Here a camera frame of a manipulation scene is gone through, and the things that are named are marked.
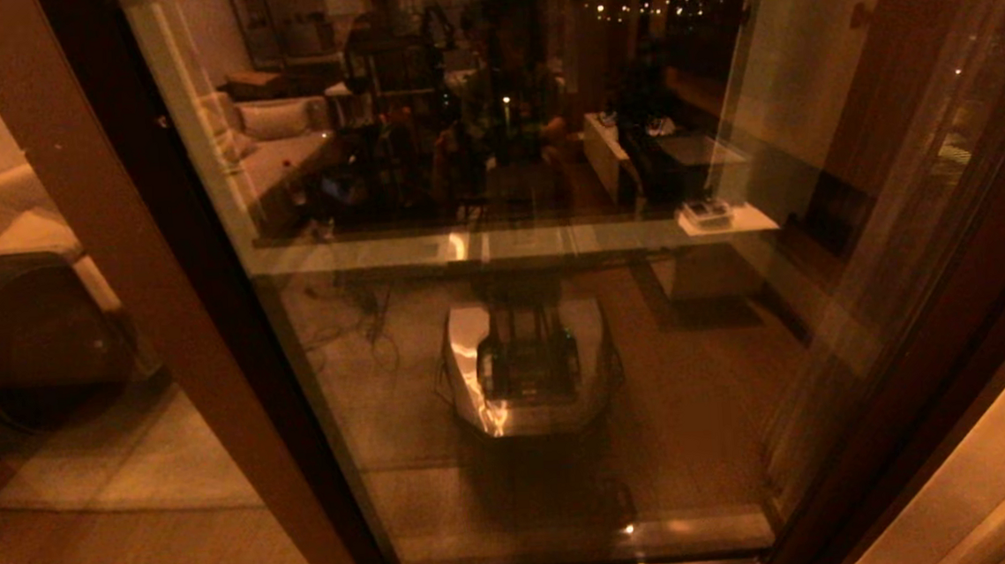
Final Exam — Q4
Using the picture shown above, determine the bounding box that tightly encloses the brown framed sliding glass door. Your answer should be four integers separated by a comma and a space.
41, 0, 1005, 564

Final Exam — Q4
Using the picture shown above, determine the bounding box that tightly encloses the dark front-load washing machine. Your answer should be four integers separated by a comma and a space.
0, 243, 169, 451

